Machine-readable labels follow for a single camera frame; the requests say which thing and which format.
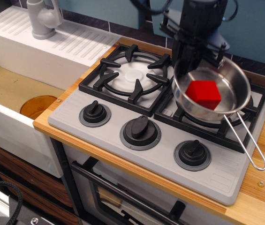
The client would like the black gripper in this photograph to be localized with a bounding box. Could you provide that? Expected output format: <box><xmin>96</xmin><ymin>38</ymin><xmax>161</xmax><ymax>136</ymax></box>
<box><xmin>160</xmin><ymin>0</ymin><xmax>229</xmax><ymax>81</ymax></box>

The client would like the red cube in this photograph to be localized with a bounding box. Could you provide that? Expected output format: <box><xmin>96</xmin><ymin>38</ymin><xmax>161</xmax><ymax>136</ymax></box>
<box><xmin>186</xmin><ymin>80</ymin><xmax>221</xmax><ymax>110</ymax></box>

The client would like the grey stove top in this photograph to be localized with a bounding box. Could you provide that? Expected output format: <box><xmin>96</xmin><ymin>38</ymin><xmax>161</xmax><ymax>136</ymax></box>
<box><xmin>47</xmin><ymin>48</ymin><xmax>265</xmax><ymax>206</ymax></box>

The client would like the black middle stove knob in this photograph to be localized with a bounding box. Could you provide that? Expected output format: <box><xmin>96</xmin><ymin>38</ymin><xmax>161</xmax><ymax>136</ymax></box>
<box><xmin>120</xmin><ymin>115</ymin><xmax>161</xmax><ymax>151</ymax></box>

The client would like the black stove knob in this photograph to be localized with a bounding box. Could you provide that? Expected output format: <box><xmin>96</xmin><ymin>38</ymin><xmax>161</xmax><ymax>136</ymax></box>
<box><xmin>79</xmin><ymin>100</ymin><xmax>111</xmax><ymax>128</ymax></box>
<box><xmin>174</xmin><ymin>140</ymin><xmax>212</xmax><ymax>172</ymax></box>
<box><xmin>120</xmin><ymin>115</ymin><xmax>161</xmax><ymax>151</ymax></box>

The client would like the black right stove knob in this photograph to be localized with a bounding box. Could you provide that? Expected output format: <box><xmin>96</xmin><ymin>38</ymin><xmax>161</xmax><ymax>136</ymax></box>
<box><xmin>174</xmin><ymin>140</ymin><xmax>212</xmax><ymax>172</ymax></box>

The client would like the black left stove knob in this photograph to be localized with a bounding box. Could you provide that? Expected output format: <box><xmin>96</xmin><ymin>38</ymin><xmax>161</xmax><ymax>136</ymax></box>
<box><xmin>79</xmin><ymin>100</ymin><xmax>111</xmax><ymax>128</ymax></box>

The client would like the black left burner grate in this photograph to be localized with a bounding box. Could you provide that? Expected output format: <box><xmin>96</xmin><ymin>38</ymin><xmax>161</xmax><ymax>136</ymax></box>
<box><xmin>79</xmin><ymin>44</ymin><xmax>174</xmax><ymax>117</ymax></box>

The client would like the black burner grate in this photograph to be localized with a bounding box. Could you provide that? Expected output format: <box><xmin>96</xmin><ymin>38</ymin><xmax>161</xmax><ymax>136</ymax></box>
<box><xmin>79</xmin><ymin>44</ymin><xmax>174</xmax><ymax>117</ymax></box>
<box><xmin>154</xmin><ymin>77</ymin><xmax>265</xmax><ymax>154</ymax></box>

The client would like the black right burner grate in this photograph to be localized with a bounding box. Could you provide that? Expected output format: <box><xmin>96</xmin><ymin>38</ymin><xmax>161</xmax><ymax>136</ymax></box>
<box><xmin>154</xmin><ymin>77</ymin><xmax>265</xmax><ymax>154</ymax></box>

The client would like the grey toy faucet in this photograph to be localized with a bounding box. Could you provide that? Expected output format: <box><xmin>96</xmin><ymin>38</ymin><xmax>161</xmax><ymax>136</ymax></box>
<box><xmin>27</xmin><ymin>0</ymin><xmax>63</xmax><ymax>40</ymax></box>

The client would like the white sink unit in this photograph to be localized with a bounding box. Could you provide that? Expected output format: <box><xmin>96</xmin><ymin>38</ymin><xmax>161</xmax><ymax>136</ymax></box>
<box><xmin>0</xmin><ymin>6</ymin><xmax>120</xmax><ymax>178</ymax></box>

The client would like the wooden drawer front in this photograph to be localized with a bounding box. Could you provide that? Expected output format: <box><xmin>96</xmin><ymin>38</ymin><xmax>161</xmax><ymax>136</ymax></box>
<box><xmin>0</xmin><ymin>148</ymin><xmax>81</xmax><ymax>225</ymax></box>

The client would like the black braided cable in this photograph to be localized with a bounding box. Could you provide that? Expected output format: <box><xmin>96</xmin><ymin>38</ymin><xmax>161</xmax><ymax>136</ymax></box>
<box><xmin>129</xmin><ymin>0</ymin><xmax>173</xmax><ymax>14</ymax></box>
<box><xmin>0</xmin><ymin>180</ymin><xmax>23</xmax><ymax>225</ymax></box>

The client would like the oven door with handle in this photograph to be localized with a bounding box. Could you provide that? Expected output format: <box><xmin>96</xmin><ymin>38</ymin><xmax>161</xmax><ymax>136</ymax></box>
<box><xmin>65</xmin><ymin>146</ymin><xmax>229</xmax><ymax>225</ymax></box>

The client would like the black braided cable lower left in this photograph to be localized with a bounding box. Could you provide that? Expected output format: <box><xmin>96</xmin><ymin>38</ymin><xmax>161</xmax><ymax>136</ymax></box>
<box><xmin>0</xmin><ymin>180</ymin><xmax>23</xmax><ymax>225</ymax></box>

